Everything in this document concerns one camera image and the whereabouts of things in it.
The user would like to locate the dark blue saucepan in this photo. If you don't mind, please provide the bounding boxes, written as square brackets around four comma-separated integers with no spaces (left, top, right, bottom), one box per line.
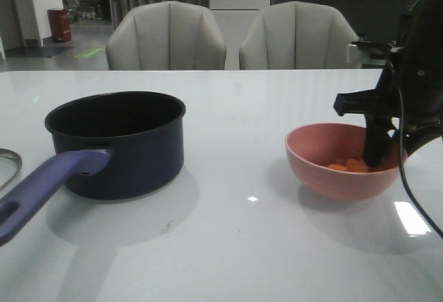
[1,91,186,244]

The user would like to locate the left grey upholstered chair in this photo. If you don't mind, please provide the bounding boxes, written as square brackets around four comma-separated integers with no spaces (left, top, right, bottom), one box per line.
[106,1,226,71]

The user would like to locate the grey counter sideboard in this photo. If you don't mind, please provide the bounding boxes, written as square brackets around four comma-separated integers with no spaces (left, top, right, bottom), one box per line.
[271,0,415,43]

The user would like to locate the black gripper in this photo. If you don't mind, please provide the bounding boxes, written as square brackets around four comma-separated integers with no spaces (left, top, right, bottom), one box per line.
[334,0,442,167]

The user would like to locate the orange ham pieces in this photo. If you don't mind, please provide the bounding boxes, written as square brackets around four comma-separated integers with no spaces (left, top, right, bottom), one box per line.
[327,158,370,173]

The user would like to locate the white cabinet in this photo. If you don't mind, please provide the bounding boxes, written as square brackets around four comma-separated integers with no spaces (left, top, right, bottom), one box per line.
[209,0,270,70]

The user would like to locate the right grey upholstered chair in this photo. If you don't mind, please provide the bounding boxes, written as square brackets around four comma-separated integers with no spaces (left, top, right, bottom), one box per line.
[239,1,361,70]

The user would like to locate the pink bowl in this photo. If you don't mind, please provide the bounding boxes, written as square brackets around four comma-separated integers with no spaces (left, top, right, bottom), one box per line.
[285,123,408,201]

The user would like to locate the red trash bin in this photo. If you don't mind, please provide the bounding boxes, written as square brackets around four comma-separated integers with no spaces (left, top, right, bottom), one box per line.
[48,8,72,43]

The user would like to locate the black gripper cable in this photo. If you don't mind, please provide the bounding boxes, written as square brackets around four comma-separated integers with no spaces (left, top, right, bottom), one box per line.
[383,52,443,240]

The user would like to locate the grey upholstered chair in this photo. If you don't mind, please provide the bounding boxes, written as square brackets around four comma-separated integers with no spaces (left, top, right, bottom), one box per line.
[106,1,226,71]
[239,1,361,70]

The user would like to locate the glass lid blue knob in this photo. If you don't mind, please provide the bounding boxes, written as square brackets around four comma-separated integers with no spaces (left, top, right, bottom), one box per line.
[0,148,22,190]

